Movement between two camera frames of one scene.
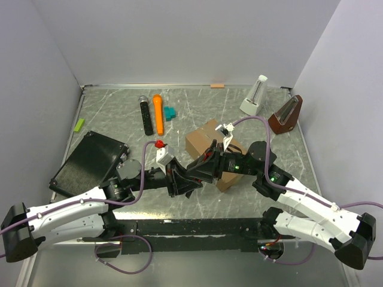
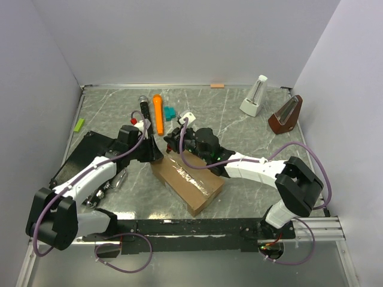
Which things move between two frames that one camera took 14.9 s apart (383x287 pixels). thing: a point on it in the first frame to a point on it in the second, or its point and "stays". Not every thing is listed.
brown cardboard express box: [199, 139] to [198, 187]
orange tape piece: [217, 85] stays
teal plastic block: [170, 112] stays
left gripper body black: [172, 181] to [145, 152]
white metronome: [256, 97] stays
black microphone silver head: [143, 100] stays
